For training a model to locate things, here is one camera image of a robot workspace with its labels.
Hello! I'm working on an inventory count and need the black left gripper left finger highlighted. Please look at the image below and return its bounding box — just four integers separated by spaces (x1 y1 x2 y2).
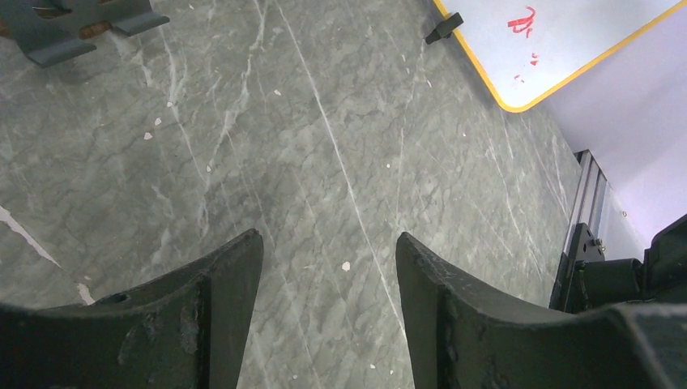
1 229 264 388

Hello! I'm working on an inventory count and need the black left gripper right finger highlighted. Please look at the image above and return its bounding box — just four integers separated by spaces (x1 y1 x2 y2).
395 233 686 388

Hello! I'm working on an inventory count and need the round wooden black phone stand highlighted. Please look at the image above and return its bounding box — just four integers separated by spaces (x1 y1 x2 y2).
1 1 169 68

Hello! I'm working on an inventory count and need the yellow framed whiteboard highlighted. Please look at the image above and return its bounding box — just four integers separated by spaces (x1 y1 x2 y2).
434 0 686 113

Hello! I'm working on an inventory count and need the black whiteboard foot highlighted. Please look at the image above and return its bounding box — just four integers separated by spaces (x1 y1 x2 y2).
425 12 463 45

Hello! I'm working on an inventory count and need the aluminium frame rail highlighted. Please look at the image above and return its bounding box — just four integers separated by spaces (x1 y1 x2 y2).
562 150 645 261

